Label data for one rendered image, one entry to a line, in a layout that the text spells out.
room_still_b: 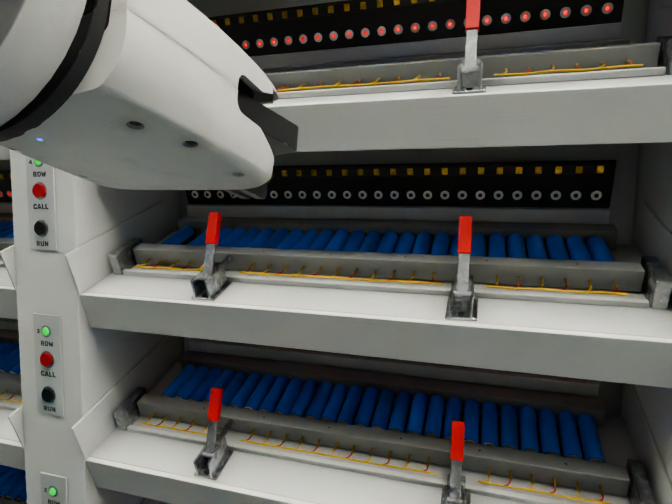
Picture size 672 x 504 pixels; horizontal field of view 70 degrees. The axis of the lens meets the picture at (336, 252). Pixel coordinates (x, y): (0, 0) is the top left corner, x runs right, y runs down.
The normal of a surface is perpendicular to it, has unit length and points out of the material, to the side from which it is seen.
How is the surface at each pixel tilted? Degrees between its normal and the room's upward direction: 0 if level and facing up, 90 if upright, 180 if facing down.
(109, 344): 90
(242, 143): 99
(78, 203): 90
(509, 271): 110
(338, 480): 20
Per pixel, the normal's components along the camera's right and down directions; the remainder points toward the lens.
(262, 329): -0.29, 0.42
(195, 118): 0.84, 0.30
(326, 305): -0.09, -0.91
